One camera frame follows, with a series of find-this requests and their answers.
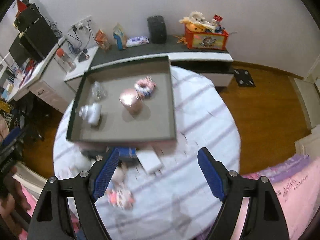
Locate pig doll blue dress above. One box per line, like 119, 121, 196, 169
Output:
111, 163, 128, 188

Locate black remote control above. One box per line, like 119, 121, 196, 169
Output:
81, 147, 138, 167

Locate pink white block figure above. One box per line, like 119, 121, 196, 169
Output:
105, 188, 135, 210

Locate white power adapter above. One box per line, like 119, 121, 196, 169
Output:
136, 147, 163, 174

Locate clear glass refill bottle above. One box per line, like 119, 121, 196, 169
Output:
91, 81, 107, 102

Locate rose gold round tin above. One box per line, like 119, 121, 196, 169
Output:
119, 88, 143, 114

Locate pink block pig figure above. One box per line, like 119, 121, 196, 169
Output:
134, 76, 157, 100

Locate left hand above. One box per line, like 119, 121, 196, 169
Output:
1, 166, 31, 218

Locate black office chair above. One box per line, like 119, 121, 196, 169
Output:
11, 93, 52, 141

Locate pink bedding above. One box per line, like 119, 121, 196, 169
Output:
232, 154, 320, 240

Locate white desk with drawers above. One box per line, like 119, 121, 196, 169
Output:
6, 37, 75, 113

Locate white striped round table cover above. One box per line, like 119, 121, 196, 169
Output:
53, 65, 242, 240

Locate white low cabinet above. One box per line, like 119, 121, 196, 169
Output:
64, 46, 99, 92

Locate black computer monitor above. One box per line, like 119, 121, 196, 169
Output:
9, 35, 41, 67

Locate bottle with orange cap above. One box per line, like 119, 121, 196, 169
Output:
56, 48, 76, 73

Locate black computer tower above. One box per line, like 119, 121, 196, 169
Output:
20, 17, 59, 62

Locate pink box with grey interior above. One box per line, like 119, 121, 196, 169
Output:
66, 56, 176, 146

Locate small black device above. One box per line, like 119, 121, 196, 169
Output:
78, 49, 90, 62

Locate black box on tower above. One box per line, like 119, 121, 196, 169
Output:
14, 3, 42, 32

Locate orange snack bag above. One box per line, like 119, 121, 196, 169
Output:
94, 29, 110, 51

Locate blue white snack bag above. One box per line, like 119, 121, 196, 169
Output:
113, 23, 127, 50

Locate black floor scale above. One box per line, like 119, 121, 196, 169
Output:
234, 69, 255, 87

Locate wet wipes pack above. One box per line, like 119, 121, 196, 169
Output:
126, 36, 149, 48

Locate low black top bench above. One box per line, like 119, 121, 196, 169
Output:
89, 36, 234, 87

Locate black kettle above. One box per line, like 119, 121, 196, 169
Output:
147, 15, 167, 44

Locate red toy crate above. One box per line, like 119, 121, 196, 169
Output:
184, 27, 229, 50

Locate yellow white plush toy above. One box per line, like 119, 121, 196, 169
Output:
179, 11, 216, 33

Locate wall power strip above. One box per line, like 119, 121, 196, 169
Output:
71, 15, 92, 29

